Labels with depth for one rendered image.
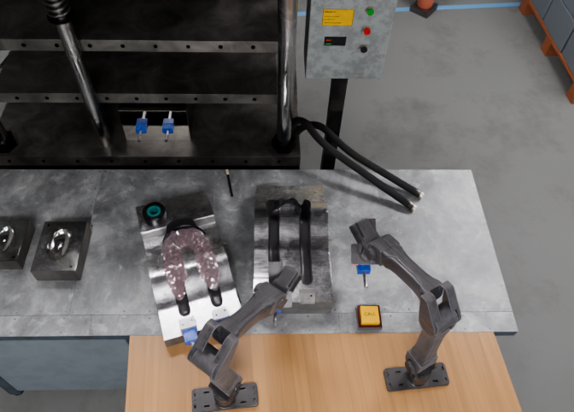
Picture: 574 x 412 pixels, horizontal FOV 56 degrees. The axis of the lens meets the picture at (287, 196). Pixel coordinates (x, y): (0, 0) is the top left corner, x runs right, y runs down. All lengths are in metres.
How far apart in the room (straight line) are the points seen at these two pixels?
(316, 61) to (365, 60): 0.19
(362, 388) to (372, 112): 2.22
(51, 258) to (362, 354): 1.10
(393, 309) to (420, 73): 2.40
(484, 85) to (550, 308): 1.67
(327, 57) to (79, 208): 1.10
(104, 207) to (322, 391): 1.05
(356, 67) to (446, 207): 0.64
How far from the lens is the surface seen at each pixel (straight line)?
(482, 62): 4.23
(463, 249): 2.09
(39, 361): 2.36
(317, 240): 1.88
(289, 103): 2.08
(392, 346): 1.85
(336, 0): 1.96
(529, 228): 3.31
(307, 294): 1.81
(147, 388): 1.80
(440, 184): 2.25
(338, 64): 2.13
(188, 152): 2.29
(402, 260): 1.50
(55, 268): 1.98
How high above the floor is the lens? 2.48
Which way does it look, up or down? 53 degrees down
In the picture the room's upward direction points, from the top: 3 degrees clockwise
